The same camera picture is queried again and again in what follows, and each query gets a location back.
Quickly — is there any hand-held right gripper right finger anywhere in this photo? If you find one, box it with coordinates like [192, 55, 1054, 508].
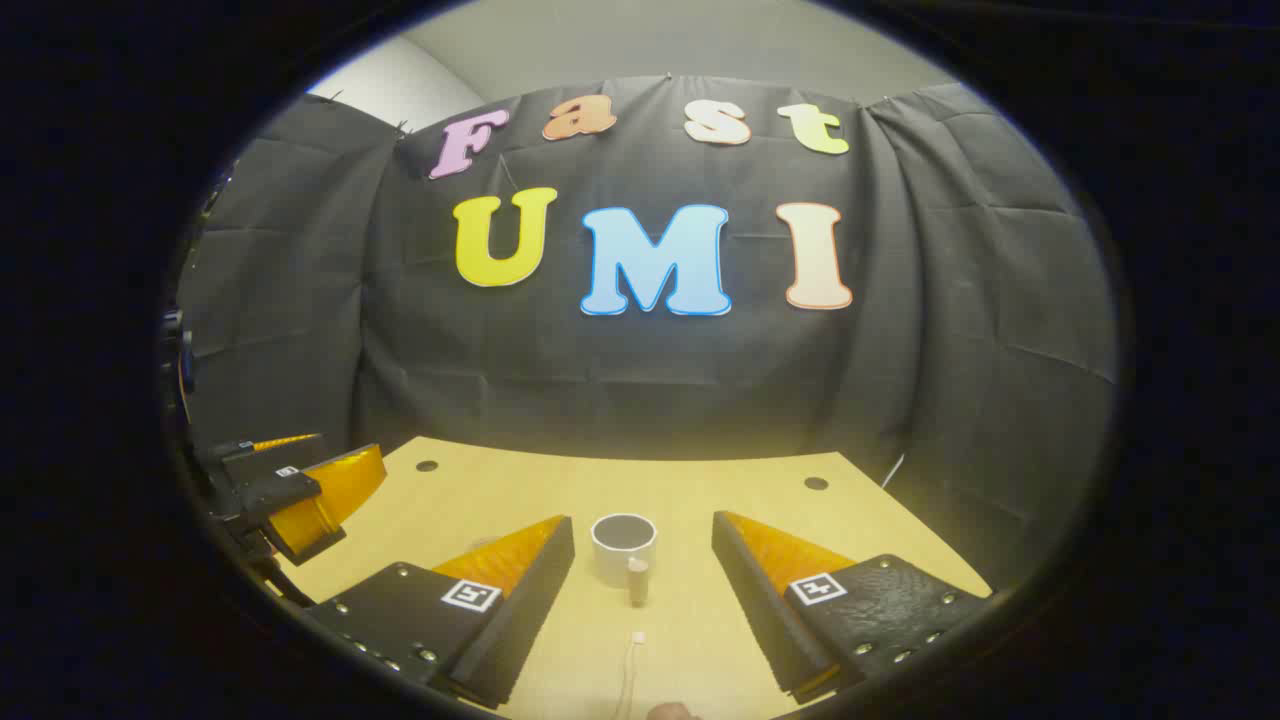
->
[712, 510, 991, 703]

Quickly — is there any wooden desktop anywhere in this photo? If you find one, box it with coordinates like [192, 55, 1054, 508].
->
[270, 435, 993, 720]

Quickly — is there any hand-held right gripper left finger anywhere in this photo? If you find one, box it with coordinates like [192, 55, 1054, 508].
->
[305, 516, 578, 709]

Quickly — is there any beige toothbrush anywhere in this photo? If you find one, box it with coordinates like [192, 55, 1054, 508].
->
[615, 630, 651, 720]

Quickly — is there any white cup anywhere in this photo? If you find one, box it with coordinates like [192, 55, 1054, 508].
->
[590, 513, 659, 608]

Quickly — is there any black backdrop cloth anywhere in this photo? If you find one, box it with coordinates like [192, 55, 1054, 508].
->
[175, 75, 1119, 591]

